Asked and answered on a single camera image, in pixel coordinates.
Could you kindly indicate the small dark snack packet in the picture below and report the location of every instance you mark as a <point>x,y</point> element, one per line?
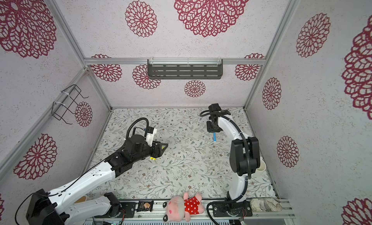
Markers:
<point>145,206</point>

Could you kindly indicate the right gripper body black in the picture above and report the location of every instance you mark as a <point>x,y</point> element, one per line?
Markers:
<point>213,127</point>

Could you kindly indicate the black wire wall rack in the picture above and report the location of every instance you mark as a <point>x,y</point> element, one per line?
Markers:
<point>59,109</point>

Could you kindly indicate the pink pig plush toy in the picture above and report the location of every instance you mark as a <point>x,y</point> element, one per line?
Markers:
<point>179,208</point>

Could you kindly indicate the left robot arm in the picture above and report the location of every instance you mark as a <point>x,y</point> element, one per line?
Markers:
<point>60,207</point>

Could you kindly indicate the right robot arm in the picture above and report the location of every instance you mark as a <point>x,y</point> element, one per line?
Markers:
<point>244,152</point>

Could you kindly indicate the white cup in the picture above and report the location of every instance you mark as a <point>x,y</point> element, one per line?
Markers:
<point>262,167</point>

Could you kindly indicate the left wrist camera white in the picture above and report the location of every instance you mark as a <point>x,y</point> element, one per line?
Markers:
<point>151,132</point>

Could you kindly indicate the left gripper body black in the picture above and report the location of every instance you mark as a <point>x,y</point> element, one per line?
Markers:
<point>156,151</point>

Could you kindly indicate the dark grey wall shelf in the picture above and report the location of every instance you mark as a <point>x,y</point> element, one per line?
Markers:
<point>184,70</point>

